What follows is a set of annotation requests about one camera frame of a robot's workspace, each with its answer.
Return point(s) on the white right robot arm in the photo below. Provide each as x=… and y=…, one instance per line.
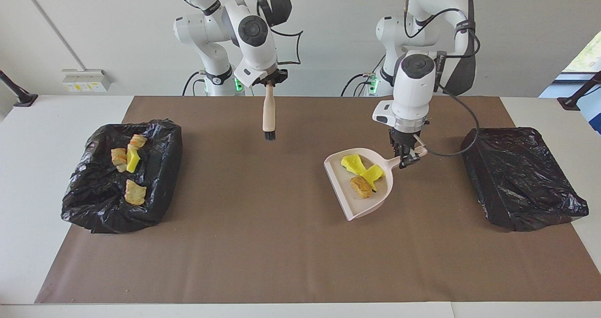
x=256, y=45

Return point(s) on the black bin with crumpled bag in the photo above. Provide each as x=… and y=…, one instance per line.
x=94, y=200

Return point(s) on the window with dark frame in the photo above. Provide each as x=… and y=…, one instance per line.
x=589, y=57

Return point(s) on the notched yellow sponge piece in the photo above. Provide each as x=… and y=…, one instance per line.
x=353, y=163

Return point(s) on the pale green toy dumpling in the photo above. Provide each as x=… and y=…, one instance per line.
x=118, y=157
x=134, y=192

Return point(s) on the white wall socket box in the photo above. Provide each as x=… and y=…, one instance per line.
x=87, y=81

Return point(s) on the white wall conduit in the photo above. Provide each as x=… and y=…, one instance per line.
x=52, y=27

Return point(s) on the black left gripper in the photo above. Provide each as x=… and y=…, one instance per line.
x=402, y=139

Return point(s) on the brown cork nugget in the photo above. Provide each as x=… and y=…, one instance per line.
x=361, y=186

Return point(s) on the black bin with smooth bag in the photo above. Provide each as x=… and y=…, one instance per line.
x=516, y=177

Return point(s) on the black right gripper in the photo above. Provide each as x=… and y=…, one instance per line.
x=270, y=78

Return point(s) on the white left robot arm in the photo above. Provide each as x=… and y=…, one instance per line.
x=411, y=92

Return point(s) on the brown paper table mat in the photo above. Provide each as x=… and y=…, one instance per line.
x=300, y=271

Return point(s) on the curved yellow sponge piece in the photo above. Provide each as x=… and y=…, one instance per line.
x=133, y=159

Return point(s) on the striped orange toy croissant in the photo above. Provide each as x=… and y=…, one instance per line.
x=137, y=141

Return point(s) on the beige plastic dustpan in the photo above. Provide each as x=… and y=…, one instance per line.
x=357, y=205

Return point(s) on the squarish yellow sponge piece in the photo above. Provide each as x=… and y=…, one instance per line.
x=374, y=173

